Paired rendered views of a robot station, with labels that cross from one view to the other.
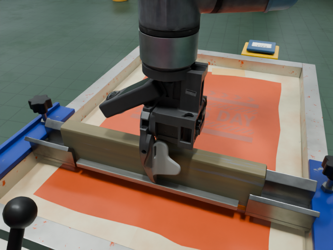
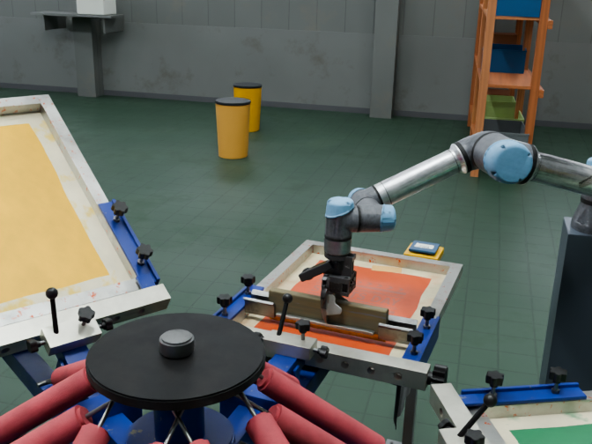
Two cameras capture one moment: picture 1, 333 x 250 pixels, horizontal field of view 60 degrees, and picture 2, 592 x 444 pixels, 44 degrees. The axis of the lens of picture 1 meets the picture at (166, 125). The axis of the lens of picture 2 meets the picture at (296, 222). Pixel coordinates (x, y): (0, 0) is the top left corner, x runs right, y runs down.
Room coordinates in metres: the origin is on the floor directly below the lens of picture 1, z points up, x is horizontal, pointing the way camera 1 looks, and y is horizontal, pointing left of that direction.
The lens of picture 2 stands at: (-1.57, 0.07, 1.96)
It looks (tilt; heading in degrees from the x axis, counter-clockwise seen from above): 19 degrees down; 1
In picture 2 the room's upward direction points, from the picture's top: 1 degrees clockwise
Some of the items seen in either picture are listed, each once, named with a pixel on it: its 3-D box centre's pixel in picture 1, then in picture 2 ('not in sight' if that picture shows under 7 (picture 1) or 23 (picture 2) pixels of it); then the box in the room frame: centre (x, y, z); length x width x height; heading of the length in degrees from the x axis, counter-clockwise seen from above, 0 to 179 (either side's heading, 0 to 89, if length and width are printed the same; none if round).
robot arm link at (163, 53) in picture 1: (169, 45); (337, 244); (0.36, 0.00, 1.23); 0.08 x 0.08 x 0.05
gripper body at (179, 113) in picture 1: (172, 100); (338, 272); (0.36, -0.01, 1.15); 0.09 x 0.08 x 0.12; 70
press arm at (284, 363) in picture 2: not in sight; (281, 370); (0.04, 0.13, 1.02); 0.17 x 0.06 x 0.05; 160
